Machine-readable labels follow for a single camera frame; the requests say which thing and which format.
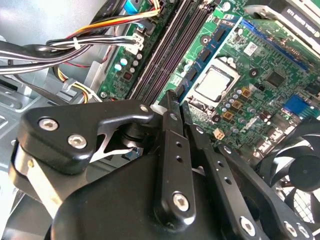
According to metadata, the RAM stick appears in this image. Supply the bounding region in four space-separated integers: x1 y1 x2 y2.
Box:
174 15 244 102

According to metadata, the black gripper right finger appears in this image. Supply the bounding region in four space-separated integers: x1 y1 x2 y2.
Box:
181 99 315 240

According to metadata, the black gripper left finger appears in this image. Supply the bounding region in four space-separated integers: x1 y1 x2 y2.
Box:
8 89 197 230

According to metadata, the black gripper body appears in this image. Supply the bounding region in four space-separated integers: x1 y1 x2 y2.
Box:
51 152 242 240

